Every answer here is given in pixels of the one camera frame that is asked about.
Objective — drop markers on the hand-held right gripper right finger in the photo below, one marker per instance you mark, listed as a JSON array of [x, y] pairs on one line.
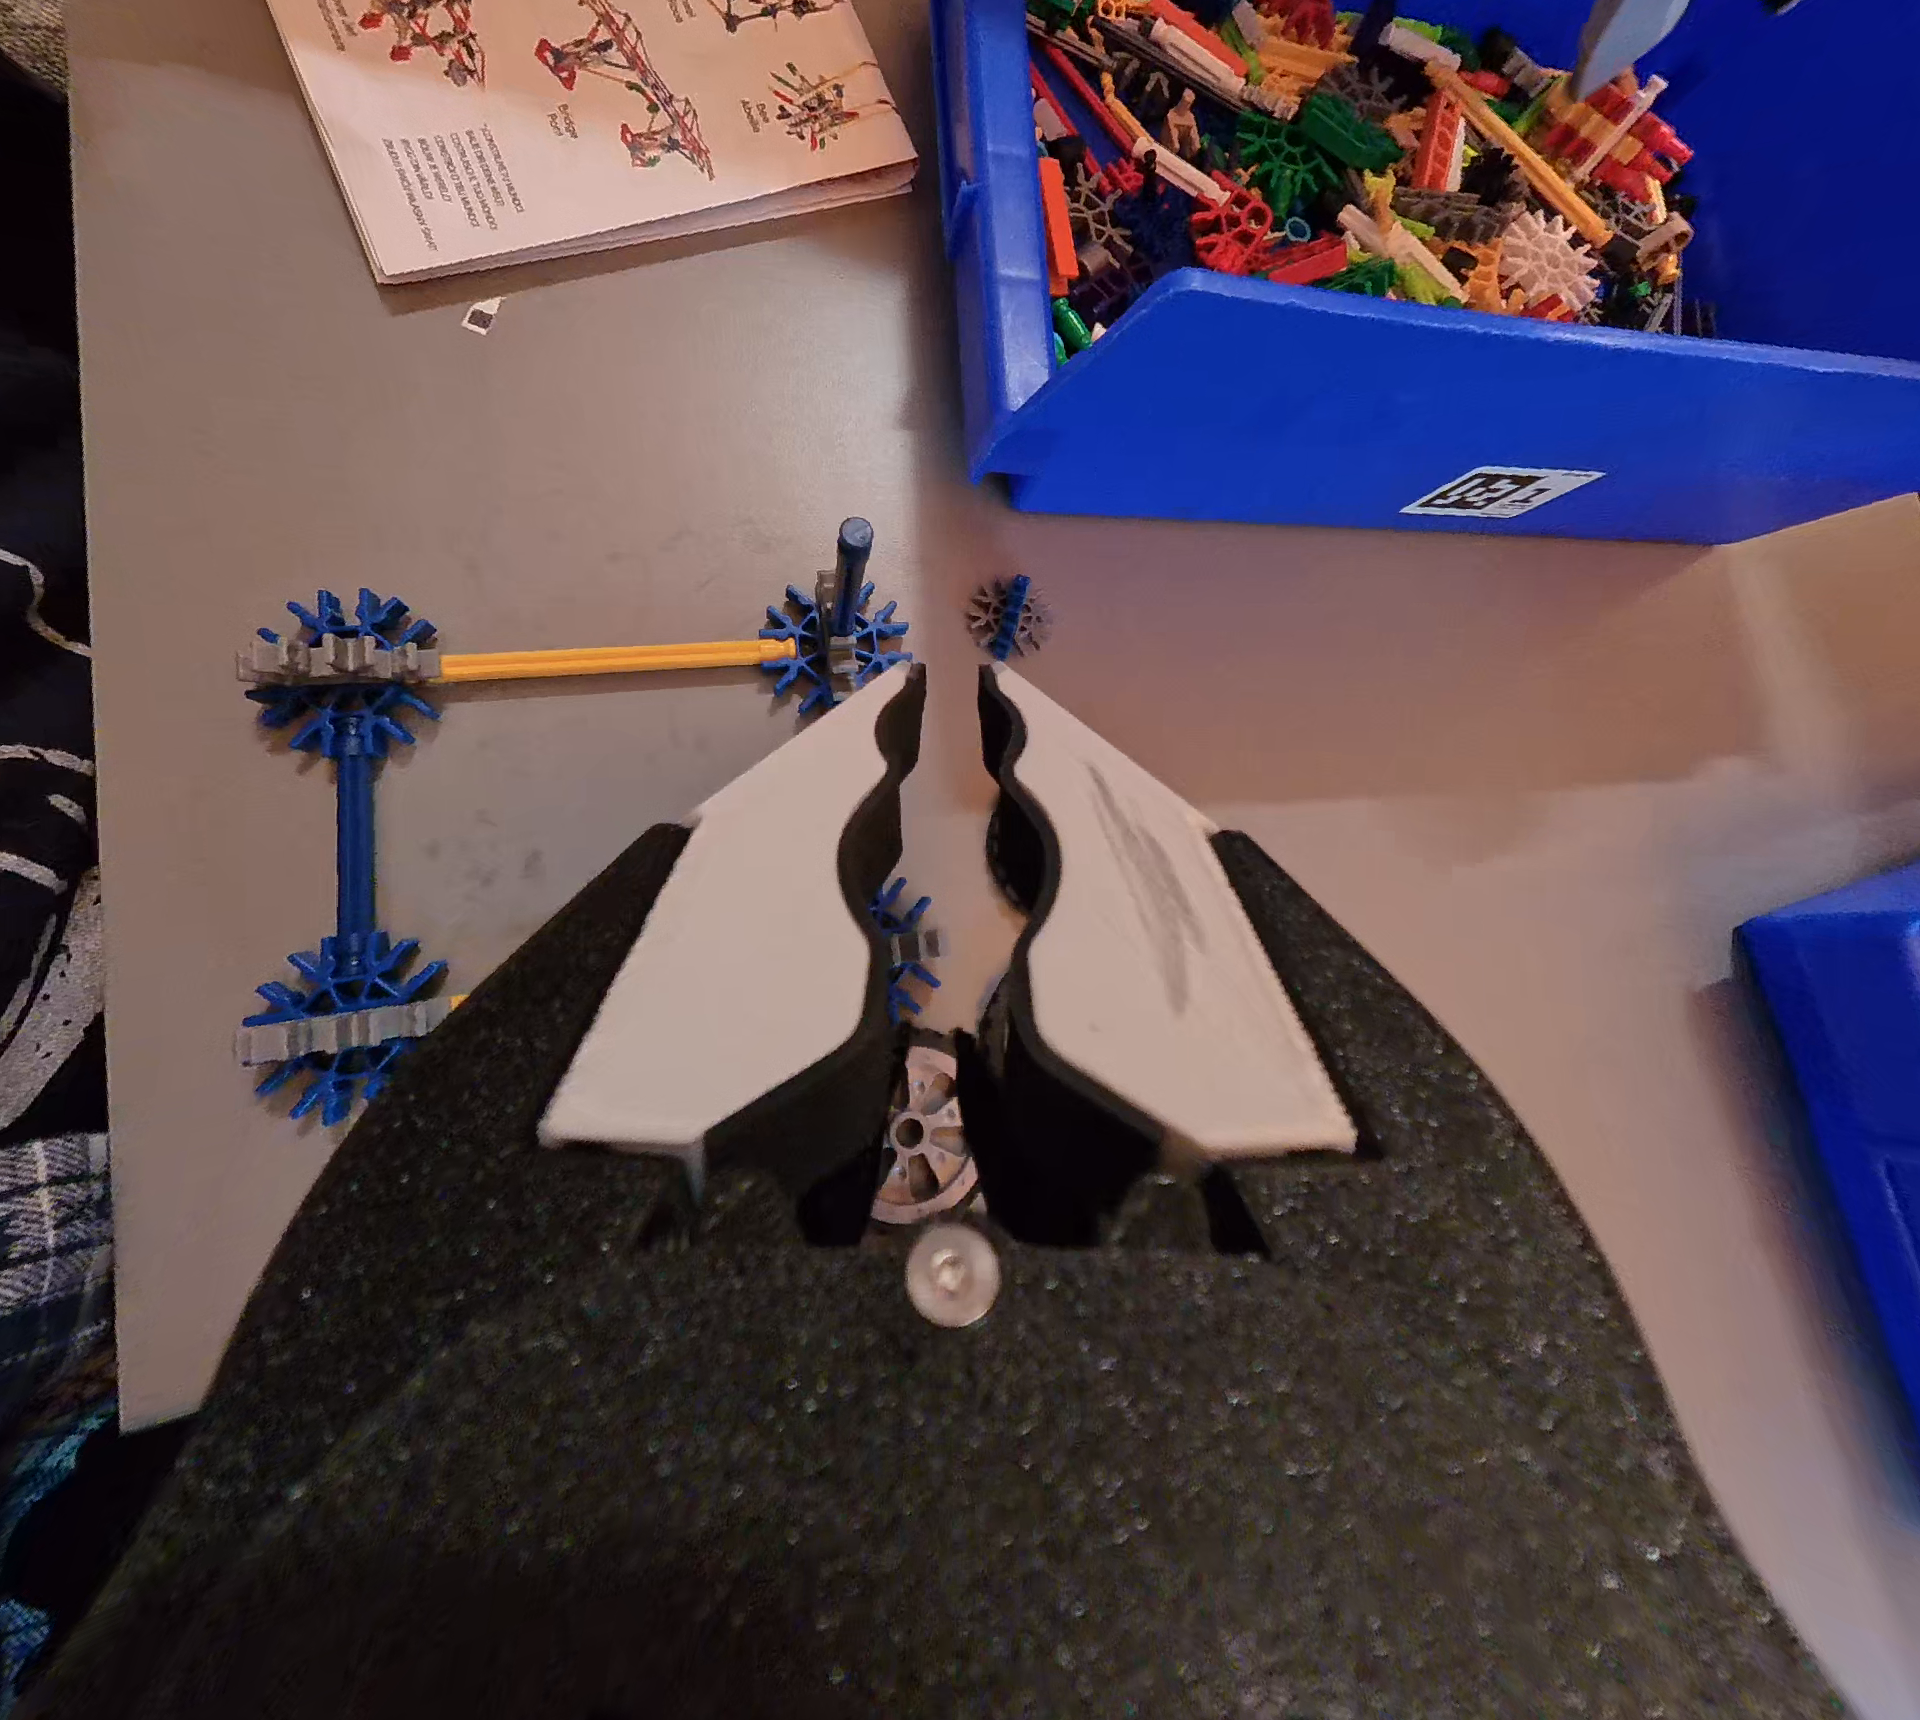
[[1185, 984]]

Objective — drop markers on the person's black printed shirt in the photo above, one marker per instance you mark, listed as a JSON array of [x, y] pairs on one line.
[[39, 774]]

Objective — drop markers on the blue plastic parts bin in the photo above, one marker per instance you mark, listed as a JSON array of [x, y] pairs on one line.
[[1351, 401]]

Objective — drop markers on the dark blue construction rod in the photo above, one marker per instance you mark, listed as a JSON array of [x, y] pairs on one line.
[[855, 565]]

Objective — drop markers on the grey toy wheel black tyre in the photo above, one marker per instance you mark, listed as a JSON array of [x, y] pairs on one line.
[[923, 1135]]

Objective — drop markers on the printed instruction booklet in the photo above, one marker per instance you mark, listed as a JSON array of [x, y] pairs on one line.
[[525, 25]]

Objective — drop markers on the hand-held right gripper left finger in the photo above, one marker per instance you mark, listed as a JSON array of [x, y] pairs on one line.
[[704, 984]]

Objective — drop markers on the empty blue plastic bin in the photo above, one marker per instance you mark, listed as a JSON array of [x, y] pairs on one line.
[[1845, 1074]]

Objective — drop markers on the small paper scrap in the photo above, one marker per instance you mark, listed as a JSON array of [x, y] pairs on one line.
[[480, 318]]

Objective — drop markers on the pile of colourful construction pieces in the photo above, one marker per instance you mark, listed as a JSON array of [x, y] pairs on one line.
[[1274, 144]]

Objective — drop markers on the small blue grey connector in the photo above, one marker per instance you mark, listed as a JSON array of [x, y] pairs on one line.
[[1009, 619]]

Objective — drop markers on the blue and yellow rod frame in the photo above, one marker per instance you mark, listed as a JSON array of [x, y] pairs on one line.
[[601, 661]]

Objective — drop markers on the person's plaid flannel shirt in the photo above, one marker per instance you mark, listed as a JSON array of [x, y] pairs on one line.
[[53, 1270]]

